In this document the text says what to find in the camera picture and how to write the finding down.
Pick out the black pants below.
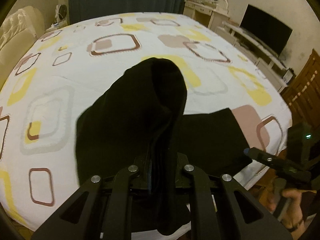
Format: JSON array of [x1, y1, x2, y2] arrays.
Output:
[[75, 58, 251, 236]]

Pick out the person's right hand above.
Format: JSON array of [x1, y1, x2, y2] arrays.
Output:
[[281, 189, 304, 232]]

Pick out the brown wooden door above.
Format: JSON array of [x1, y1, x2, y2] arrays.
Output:
[[281, 50, 320, 129]]

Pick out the white tv cabinet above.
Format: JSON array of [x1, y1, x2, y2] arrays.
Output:
[[215, 22, 289, 92]]

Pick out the black flat television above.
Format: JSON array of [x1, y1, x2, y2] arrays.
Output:
[[240, 4, 292, 56]]

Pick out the white patterned bed sheet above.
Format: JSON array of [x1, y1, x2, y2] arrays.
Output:
[[1, 12, 292, 231]]

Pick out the white dressing table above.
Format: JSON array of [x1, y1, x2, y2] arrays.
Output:
[[183, 0, 229, 31]]

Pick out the cream tufted leather headboard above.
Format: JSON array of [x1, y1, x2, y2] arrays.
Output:
[[1, 6, 45, 86]]

